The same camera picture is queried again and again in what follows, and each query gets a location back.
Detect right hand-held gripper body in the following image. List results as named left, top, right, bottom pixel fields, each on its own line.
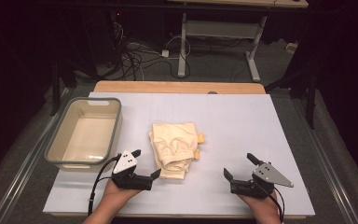
left=229, top=161, right=295, bottom=200

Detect wooden table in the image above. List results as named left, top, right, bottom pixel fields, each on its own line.
left=49, top=80, right=308, bottom=220

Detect small white box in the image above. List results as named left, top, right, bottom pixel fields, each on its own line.
left=284, top=42, right=299, bottom=54

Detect black stand leg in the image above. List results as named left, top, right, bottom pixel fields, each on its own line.
left=49, top=59, right=62, bottom=117
left=305, top=74, right=317, bottom=131

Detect cream cloth garment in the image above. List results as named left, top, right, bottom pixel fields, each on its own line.
left=147, top=121, right=206, bottom=181

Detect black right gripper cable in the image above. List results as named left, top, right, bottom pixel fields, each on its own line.
left=259, top=185, right=286, bottom=223

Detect white metal desk frame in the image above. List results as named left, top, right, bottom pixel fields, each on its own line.
left=176, top=12, right=269, bottom=83

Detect person's right hand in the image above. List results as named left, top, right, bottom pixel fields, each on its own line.
left=237, top=189, right=282, bottom=218

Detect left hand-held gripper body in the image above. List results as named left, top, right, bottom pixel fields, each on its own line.
left=111, top=150, right=154, bottom=191

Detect person's left hand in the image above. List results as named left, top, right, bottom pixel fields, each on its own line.
left=100, top=178, right=143, bottom=214

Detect tangle of floor cables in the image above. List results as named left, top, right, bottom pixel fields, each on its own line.
left=106, top=21, right=192, bottom=81

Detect light wooden desk top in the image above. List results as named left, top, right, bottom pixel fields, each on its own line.
left=167, top=0, right=310, bottom=9

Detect white table mat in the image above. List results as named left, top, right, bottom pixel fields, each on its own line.
left=42, top=91, right=317, bottom=217

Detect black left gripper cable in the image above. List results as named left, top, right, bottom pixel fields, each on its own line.
left=87, top=154, right=122, bottom=217

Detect beige plastic basin grey rim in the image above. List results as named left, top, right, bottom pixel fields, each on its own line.
left=43, top=96, right=124, bottom=173

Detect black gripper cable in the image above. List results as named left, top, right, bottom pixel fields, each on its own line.
left=259, top=185, right=286, bottom=223
left=87, top=154, right=122, bottom=217

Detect metal floor rail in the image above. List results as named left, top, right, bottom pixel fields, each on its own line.
left=292, top=96, right=358, bottom=224
left=0, top=87, right=71, bottom=224

